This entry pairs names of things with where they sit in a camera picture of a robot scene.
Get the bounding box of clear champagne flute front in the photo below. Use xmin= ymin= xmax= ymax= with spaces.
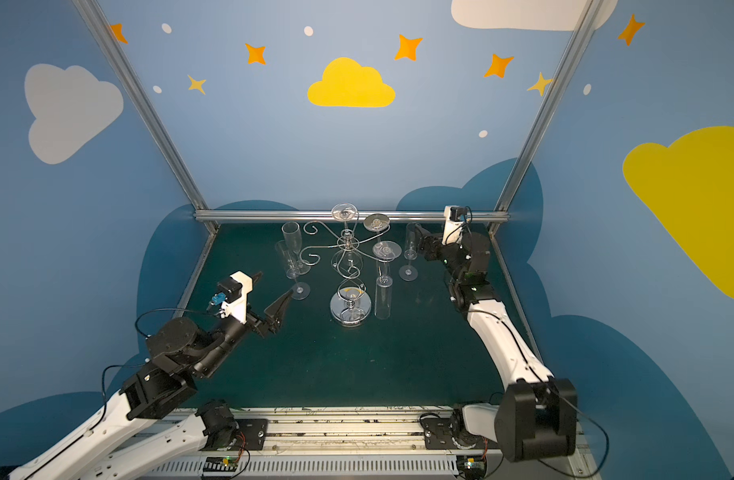
xmin=399 ymin=223 xmax=418 ymax=282

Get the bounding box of clear champagne flute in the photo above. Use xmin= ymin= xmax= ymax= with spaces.
xmin=275 ymin=240 xmax=310 ymax=300
xmin=373 ymin=240 xmax=401 ymax=320
xmin=281 ymin=221 xmax=311 ymax=275
xmin=331 ymin=203 xmax=359 ymax=239
xmin=399 ymin=223 xmax=418 ymax=282
xmin=363 ymin=213 xmax=390 ymax=246

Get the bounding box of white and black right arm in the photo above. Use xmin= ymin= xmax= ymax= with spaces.
xmin=413 ymin=222 xmax=583 ymax=464

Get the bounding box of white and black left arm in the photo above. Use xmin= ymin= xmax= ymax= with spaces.
xmin=0 ymin=271 xmax=293 ymax=479

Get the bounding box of small circuit board left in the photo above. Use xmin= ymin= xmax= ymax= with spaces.
xmin=201 ymin=456 xmax=246 ymax=479

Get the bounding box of small circuit board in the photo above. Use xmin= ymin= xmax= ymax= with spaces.
xmin=456 ymin=456 xmax=487 ymax=480
xmin=201 ymin=456 xmax=246 ymax=479

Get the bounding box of small circuit board right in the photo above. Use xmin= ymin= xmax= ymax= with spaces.
xmin=456 ymin=456 xmax=487 ymax=480

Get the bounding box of aluminium frame back rail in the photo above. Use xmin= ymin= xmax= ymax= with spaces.
xmin=194 ymin=210 xmax=509 ymax=224

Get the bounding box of chrome wire wine glass rack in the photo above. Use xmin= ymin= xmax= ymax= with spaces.
xmin=300 ymin=220 xmax=377 ymax=327

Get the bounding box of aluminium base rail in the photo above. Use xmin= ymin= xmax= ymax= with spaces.
xmin=96 ymin=405 xmax=584 ymax=480

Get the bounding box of aluminium frame right post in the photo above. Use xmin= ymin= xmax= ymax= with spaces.
xmin=494 ymin=0 xmax=605 ymax=213

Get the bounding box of aluminium frame post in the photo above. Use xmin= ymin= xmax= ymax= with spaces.
xmin=494 ymin=0 xmax=605 ymax=213
xmin=73 ymin=0 xmax=208 ymax=210

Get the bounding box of aluminium frame left post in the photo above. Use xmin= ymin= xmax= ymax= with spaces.
xmin=73 ymin=0 xmax=208 ymax=210

